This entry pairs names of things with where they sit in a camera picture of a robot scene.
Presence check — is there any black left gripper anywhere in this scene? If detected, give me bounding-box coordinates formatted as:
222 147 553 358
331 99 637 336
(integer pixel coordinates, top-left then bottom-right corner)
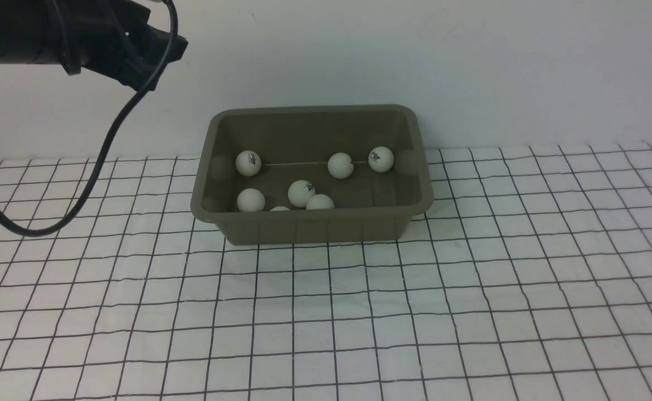
64 1 188 91

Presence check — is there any white ping-pong ball with logo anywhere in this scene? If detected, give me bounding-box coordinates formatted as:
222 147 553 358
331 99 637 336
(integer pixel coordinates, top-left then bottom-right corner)
235 150 262 177

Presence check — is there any white ping-pong ball plain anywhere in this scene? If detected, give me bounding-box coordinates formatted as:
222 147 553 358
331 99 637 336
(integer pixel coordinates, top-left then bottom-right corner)
306 194 335 210

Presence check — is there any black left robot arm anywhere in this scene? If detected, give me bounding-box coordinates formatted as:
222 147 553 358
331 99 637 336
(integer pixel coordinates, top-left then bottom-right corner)
0 1 188 91

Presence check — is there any olive green plastic bin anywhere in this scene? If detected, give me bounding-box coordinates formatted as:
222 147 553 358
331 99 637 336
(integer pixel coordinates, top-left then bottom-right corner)
191 104 434 244

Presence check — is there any white black-grid tablecloth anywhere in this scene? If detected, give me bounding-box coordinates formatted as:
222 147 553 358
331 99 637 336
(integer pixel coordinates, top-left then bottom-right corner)
0 144 652 400

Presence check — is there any left camera cable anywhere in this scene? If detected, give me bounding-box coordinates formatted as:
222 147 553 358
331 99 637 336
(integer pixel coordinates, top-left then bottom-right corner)
0 0 179 238

